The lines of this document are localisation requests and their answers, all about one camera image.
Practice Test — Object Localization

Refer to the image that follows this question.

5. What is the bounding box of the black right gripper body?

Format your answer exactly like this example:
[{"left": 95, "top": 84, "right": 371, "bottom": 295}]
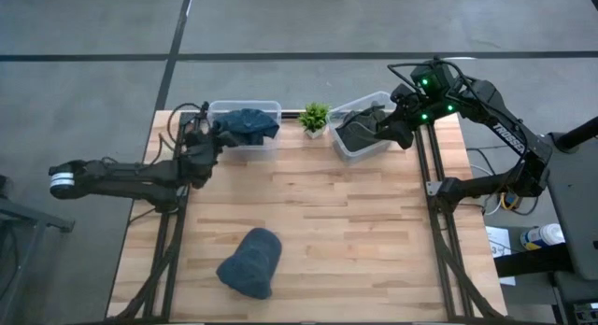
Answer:
[{"left": 390, "top": 81, "right": 438, "bottom": 130}]

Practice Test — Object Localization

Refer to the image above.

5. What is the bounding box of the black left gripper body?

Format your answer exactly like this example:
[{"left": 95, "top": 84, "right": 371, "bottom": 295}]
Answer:
[{"left": 181, "top": 129, "right": 224, "bottom": 177}]

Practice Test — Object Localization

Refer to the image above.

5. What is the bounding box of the blue denim cap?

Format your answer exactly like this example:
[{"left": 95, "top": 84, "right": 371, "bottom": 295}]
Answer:
[
  {"left": 215, "top": 227, "right": 283, "bottom": 302},
  {"left": 212, "top": 107, "right": 280, "bottom": 148}
]

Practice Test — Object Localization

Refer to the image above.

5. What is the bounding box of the dark grey denim cap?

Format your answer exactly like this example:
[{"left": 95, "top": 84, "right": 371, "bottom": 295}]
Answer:
[{"left": 335, "top": 104, "right": 398, "bottom": 154}]

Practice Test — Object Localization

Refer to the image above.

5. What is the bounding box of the clear plastic storage bin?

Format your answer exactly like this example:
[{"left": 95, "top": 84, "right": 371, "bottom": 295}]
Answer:
[
  {"left": 325, "top": 90, "right": 399, "bottom": 166},
  {"left": 206, "top": 99, "right": 283, "bottom": 152}
]

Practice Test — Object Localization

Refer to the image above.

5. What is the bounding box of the green potted plant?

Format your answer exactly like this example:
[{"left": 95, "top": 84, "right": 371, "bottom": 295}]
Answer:
[{"left": 297, "top": 102, "right": 332, "bottom": 140}]

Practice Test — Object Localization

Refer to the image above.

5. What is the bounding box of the white paper sheet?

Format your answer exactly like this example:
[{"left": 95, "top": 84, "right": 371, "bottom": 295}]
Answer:
[{"left": 484, "top": 225, "right": 518, "bottom": 288}]

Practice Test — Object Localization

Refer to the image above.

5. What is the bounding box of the black tube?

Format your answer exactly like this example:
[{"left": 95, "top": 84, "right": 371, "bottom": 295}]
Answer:
[{"left": 554, "top": 115, "right": 598, "bottom": 152}]

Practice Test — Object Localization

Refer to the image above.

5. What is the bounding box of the white wipes canister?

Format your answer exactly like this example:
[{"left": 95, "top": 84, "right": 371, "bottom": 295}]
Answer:
[{"left": 520, "top": 222, "right": 566, "bottom": 252}]

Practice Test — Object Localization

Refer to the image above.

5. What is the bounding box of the grey metal cart top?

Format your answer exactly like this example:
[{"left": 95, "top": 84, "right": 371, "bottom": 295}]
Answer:
[{"left": 545, "top": 131, "right": 598, "bottom": 282}]

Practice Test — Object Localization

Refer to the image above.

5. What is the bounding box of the black metal stand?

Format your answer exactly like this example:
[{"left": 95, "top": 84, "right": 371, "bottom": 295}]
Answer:
[{"left": 0, "top": 175, "right": 77, "bottom": 317}]

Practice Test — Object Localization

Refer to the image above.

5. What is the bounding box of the white cable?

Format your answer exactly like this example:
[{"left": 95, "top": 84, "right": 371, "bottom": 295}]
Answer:
[{"left": 469, "top": 163, "right": 504, "bottom": 218}]

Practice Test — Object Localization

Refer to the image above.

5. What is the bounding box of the yellow cable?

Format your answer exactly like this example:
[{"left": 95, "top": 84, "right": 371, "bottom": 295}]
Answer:
[{"left": 499, "top": 191, "right": 520, "bottom": 212}]

